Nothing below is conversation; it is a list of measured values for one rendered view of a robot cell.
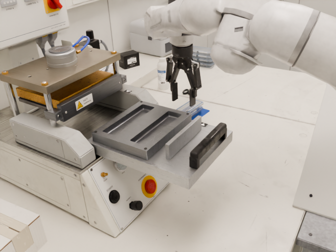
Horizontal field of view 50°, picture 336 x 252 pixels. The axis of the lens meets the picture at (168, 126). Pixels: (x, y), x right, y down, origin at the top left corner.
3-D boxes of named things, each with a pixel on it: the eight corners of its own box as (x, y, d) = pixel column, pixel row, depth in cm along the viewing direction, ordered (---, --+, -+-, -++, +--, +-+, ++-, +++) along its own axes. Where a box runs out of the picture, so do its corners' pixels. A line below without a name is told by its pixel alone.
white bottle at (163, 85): (163, 84, 171) (161, 55, 163) (171, 87, 168) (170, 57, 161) (156, 88, 167) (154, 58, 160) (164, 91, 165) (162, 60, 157)
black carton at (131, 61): (119, 66, 182) (117, 53, 178) (134, 62, 186) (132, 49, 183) (124, 69, 178) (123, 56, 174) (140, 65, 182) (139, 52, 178)
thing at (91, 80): (19, 101, 98) (9, 68, 93) (77, 74, 114) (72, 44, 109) (62, 115, 90) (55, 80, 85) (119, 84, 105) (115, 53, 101)
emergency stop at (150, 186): (146, 196, 99) (140, 184, 98) (154, 188, 102) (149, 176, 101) (150, 196, 98) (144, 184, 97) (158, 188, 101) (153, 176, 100)
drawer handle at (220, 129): (189, 167, 77) (188, 151, 75) (219, 135, 88) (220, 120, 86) (197, 169, 76) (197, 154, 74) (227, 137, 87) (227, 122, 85)
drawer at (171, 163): (87, 153, 90) (82, 127, 86) (139, 116, 106) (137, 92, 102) (189, 193, 76) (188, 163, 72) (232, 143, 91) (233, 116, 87)
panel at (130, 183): (120, 232, 90) (87, 169, 86) (181, 169, 112) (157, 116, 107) (125, 233, 89) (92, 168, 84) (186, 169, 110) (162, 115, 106)
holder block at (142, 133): (92, 141, 88) (91, 132, 87) (141, 108, 102) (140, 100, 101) (147, 160, 80) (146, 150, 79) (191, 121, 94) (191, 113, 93)
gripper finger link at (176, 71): (178, 62, 128) (175, 60, 128) (170, 85, 136) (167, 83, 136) (185, 58, 131) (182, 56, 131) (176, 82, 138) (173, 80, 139)
